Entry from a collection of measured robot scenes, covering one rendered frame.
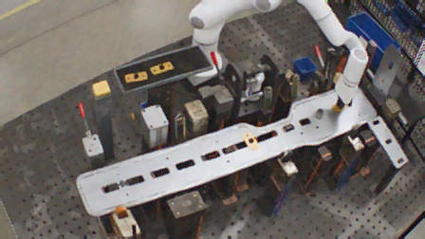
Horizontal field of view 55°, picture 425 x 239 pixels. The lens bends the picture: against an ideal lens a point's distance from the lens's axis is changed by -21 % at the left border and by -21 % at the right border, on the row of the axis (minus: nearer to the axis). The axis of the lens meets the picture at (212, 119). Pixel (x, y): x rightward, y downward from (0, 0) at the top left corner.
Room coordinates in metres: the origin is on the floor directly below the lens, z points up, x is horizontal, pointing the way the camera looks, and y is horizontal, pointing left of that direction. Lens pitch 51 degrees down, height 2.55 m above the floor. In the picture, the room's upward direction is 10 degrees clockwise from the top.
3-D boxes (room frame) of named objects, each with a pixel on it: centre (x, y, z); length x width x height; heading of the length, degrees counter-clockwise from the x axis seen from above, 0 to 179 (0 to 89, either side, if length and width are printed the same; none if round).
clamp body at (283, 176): (1.05, -0.31, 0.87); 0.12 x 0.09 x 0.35; 34
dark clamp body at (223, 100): (1.30, -0.02, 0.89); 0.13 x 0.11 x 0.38; 34
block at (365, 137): (1.31, -0.71, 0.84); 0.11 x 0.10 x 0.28; 34
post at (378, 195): (1.19, -0.88, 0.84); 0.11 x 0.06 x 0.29; 34
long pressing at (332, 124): (1.14, -0.15, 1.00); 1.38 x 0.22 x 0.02; 124
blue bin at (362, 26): (1.87, -0.76, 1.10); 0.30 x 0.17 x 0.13; 42
